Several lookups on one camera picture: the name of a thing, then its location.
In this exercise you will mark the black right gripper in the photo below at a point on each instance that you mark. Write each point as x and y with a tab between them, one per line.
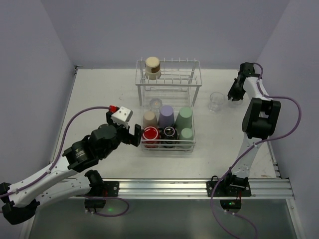
238	87

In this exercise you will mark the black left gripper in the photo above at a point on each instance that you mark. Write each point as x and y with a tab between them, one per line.
128	136

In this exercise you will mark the red ceramic mug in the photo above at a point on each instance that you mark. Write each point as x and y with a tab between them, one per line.
150	137

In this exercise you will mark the clear ribbed glass cup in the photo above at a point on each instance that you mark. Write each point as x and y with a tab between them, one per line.
216	101

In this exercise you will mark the black ceramic mug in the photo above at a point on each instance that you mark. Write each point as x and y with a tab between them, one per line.
168	137

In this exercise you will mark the clear faceted glass cup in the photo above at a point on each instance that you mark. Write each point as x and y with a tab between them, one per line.
155	105

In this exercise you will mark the cream and brown cup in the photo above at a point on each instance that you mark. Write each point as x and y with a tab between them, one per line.
152	68

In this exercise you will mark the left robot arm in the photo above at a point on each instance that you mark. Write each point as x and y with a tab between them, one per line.
70	174

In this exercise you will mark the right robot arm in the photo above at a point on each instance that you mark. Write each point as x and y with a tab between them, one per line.
258	124

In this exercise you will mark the clear small glass cup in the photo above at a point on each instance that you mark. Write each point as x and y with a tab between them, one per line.
233	103

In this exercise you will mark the beige plastic cup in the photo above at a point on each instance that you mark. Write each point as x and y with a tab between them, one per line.
150	119

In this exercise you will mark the lavender plastic cup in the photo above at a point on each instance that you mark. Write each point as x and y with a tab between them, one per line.
166	116

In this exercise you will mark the small green plastic cup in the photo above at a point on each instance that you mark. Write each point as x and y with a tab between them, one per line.
186	138

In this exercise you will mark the large green plastic cup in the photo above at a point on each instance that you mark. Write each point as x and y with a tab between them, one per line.
184	118

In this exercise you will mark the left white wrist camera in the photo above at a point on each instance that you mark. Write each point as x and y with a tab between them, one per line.
122	115

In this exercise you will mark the left black base bracket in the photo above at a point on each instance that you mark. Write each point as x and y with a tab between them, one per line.
109	189

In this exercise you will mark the black base bracket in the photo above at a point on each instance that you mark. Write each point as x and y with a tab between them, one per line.
109	189
234	187

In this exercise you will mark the white wire dish rack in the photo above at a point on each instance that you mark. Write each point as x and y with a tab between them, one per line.
178	87

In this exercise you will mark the right black base bracket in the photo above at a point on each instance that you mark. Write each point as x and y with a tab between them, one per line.
234	187

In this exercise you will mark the aluminium mounting rail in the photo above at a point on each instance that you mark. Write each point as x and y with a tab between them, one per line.
165	189

